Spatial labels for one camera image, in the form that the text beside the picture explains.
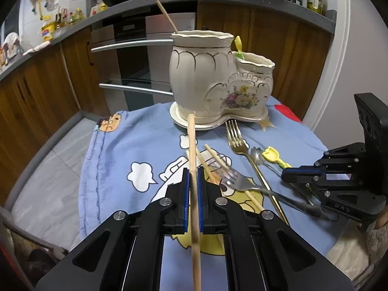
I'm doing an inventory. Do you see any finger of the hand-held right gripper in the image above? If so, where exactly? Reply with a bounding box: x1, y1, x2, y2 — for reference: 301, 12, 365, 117
289, 182, 335, 216
281, 142, 368, 190

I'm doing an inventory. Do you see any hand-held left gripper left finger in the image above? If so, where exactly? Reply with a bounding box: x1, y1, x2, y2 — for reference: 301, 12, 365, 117
35, 167, 194, 291

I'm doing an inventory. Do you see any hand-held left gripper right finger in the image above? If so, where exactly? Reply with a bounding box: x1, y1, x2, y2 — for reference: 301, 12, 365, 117
197, 167, 355, 291

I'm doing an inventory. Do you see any yellow plastic shovel spoon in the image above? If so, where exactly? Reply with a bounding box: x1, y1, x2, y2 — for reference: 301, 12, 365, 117
262, 147, 293, 170

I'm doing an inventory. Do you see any silver fork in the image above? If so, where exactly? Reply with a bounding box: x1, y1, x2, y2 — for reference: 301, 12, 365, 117
209, 165, 323, 219

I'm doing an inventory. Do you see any small silver spork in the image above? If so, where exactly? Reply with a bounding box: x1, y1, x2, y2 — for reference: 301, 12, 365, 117
249, 146, 314, 205

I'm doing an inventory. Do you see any gold fork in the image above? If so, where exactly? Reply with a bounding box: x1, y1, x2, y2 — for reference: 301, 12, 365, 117
225, 119, 290, 226

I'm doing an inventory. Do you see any cream ceramic utensil holder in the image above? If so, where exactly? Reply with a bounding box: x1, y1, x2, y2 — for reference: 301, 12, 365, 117
169, 30, 276, 131

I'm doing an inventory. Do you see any yellow green plastic spoon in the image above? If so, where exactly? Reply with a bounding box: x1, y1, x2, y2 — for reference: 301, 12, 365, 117
233, 36, 246, 62

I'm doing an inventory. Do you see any person's right forearm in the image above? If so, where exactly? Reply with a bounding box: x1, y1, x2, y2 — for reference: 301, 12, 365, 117
361, 208, 388, 283

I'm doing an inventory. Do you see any blue cartoon printed cloth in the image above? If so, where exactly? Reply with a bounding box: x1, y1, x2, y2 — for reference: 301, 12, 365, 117
78, 95, 344, 291

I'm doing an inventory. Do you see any wooden base cabinet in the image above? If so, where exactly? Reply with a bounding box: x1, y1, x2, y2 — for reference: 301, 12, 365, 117
0, 27, 110, 202
197, 1, 333, 122

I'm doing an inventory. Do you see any built-in steel oven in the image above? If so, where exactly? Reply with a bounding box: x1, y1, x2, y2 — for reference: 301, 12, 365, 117
90, 12, 197, 113

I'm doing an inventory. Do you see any white jug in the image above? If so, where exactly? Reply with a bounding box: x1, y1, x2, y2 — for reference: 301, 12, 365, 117
89, 2, 106, 17

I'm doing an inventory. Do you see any pink white cloth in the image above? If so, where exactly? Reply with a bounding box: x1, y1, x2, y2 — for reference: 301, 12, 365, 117
23, 40, 51, 56

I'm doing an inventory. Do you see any row of condiment bottles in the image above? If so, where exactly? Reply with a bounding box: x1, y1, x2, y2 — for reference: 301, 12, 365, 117
55, 6, 86, 26

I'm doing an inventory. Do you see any yellow label oil bottle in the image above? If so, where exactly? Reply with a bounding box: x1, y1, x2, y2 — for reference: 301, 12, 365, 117
40, 21, 56, 42

